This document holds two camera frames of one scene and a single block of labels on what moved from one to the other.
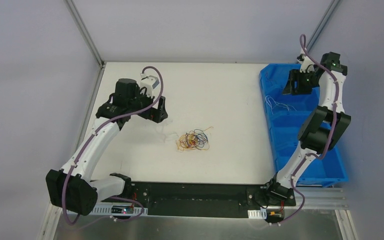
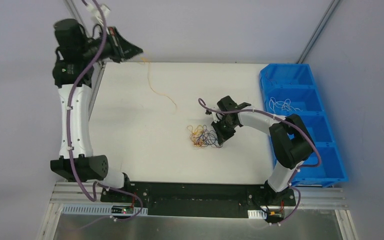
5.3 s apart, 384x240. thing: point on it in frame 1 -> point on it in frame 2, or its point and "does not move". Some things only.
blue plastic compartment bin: x=286 y=115 does not move
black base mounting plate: x=199 y=199 does not move
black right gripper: x=298 y=79 -> x=224 y=129
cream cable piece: x=269 y=80 does not move
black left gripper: x=155 y=108 -> x=117 y=46
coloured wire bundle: x=197 y=139 -> x=201 y=137
